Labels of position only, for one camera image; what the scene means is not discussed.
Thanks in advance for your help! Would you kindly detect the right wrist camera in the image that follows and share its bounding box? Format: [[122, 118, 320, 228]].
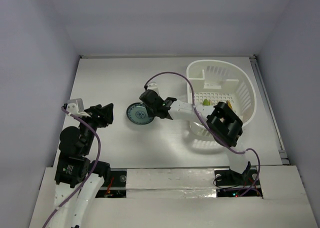
[[144, 82, 159, 94]]

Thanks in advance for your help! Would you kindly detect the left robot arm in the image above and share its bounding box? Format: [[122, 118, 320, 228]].
[[43, 98, 114, 228]]

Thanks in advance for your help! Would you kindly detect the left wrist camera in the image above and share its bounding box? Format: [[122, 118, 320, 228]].
[[64, 98, 85, 115]]

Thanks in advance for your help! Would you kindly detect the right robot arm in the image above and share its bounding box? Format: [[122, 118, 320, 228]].
[[139, 89, 251, 185]]

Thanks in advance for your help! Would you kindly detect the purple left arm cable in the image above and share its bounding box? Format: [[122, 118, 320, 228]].
[[41, 105, 102, 228]]

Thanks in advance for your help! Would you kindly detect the white plastic dish rack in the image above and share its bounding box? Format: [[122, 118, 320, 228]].
[[186, 59, 257, 128]]

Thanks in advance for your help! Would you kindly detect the teal patterned plate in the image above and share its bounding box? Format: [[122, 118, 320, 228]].
[[126, 102, 154, 125]]

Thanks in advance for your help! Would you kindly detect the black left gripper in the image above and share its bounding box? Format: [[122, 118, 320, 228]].
[[77, 101, 113, 153]]

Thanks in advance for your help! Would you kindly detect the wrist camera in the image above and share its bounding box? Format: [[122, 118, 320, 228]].
[[64, 98, 85, 115], [144, 82, 159, 94]]

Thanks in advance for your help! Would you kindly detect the yellow brown-rimmed plate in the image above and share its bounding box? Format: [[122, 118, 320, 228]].
[[226, 100, 234, 111]]

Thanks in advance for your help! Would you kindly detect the aluminium rail right edge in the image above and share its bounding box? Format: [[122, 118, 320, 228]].
[[249, 56, 291, 166]]

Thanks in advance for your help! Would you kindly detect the silver foil covered bar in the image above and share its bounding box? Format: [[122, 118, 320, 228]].
[[125, 168, 217, 199]]

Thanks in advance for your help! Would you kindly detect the lime green plate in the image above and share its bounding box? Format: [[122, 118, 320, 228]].
[[202, 99, 211, 106]]

